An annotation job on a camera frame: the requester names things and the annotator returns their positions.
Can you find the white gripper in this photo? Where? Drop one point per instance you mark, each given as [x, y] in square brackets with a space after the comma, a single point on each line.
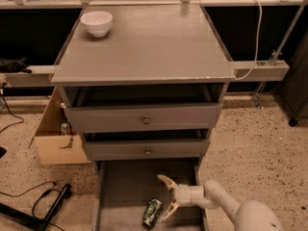
[185, 194]

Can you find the green soda can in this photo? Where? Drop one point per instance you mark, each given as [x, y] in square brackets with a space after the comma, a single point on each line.
[152, 211]

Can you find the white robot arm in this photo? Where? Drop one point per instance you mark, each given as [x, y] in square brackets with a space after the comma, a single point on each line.
[251, 215]

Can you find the grey bottom drawer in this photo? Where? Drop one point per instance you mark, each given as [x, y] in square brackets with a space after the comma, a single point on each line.
[126, 187]

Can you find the grey drawer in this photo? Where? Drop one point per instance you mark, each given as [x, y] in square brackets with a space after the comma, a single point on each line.
[133, 150]
[143, 118]
[126, 187]

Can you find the grey middle drawer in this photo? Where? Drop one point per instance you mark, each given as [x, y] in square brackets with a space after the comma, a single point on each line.
[133, 150]

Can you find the grey top drawer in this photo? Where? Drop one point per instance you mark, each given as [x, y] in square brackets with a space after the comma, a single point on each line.
[143, 118]

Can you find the grey drawer cabinet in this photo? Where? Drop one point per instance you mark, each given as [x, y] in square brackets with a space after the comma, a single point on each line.
[144, 99]

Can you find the small can in box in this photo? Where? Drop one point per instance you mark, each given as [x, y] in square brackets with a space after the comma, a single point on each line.
[65, 129]

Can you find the cardboard box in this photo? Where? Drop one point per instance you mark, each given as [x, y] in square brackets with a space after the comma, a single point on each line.
[54, 147]

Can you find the white ceramic bowl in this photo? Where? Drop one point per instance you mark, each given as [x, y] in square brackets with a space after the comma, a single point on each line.
[97, 23]

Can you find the black cloth object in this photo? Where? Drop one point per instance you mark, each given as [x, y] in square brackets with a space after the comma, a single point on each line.
[14, 66]

